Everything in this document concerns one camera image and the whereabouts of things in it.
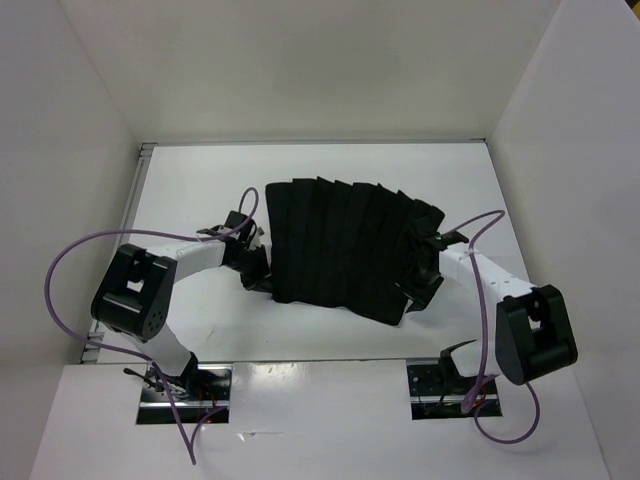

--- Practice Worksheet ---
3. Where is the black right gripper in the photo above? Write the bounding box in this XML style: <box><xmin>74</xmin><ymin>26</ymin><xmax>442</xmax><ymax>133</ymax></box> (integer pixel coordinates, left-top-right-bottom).
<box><xmin>386</xmin><ymin>252</ymin><xmax>445</xmax><ymax>313</ymax></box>

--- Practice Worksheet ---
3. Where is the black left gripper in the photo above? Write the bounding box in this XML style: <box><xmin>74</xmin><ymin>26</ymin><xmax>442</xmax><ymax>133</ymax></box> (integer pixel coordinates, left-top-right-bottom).
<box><xmin>226</xmin><ymin>244</ymin><xmax>279</xmax><ymax>294</ymax></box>

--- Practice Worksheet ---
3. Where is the black pleated skirt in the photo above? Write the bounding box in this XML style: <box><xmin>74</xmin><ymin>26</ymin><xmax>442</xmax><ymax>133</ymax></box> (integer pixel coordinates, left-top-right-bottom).
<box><xmin>265</xmin><ymin>177</ymin><xmax>445</xmax><ymax>326</ymax></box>

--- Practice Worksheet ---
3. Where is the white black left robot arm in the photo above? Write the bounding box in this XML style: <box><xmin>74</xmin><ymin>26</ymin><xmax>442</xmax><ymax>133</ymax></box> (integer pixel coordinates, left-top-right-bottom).
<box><xmin>91</xmin><ymin>211</ymin><xmax>272</xmax><ymax>400</ymax></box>

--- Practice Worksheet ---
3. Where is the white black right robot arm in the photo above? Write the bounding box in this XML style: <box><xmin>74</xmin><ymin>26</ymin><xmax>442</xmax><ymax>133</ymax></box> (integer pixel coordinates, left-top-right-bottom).
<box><xmin>398</xmin><ymin>224</ymin><xmax>578</xmax><ymax>393</ymax></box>

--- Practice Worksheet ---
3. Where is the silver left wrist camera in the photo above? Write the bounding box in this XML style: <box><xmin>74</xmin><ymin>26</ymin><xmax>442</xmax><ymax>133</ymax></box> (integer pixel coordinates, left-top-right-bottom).
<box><xmin>246</xmin><ymin>225</ymin><xmax>264</xmax><ymax>251</ymax></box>

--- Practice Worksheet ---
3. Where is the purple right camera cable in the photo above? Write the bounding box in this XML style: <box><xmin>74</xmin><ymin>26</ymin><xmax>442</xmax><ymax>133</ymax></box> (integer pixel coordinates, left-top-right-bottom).
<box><xmin>439</xmin><ymin>209</ymin><xmax>542</xmax><ymax>444</ymax></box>

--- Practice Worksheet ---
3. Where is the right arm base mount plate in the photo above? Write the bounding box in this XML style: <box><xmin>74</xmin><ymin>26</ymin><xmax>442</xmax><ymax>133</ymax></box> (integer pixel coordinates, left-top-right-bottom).
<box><xmin>406</xmin><ymin>363</ymin><xmax>475</xmax><ymax>404</ymax></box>

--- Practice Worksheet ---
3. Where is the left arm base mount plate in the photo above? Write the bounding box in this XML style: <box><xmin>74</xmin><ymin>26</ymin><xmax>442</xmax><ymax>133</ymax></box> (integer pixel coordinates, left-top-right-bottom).
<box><xmin>140</xmin><ymin>364</ymin><xmax>232</xmax><ymax>408</ymax></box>

